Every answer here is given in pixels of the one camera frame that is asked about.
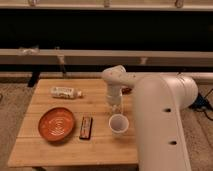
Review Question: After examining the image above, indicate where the dark rectangular box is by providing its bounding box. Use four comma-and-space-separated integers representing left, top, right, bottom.
79, 116, 93, 140

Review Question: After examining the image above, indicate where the blue power adapter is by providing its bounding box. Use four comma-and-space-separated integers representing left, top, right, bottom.
194, 94, 207, 108

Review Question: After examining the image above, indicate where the orange round plate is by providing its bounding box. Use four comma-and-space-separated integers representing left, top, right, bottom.
38, 107, 75, 142

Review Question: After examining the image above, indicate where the white plastic bottle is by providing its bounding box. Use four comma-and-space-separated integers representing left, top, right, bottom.
50, 87, 83, 99

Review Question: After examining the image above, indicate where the grey window ledge rail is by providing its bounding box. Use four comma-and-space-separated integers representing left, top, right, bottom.
0, 48, 213, 67

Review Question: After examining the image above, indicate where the black cable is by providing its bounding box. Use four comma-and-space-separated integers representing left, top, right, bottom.
198, 87, 213, 122

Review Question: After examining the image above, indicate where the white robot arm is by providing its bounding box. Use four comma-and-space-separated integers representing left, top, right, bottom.
102, 65, 198, 171

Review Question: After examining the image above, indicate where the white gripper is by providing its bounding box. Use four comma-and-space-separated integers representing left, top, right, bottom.
106, 85, 123, 113

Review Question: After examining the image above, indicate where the white cup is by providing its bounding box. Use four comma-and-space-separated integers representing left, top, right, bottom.
108, 114, 129, 135

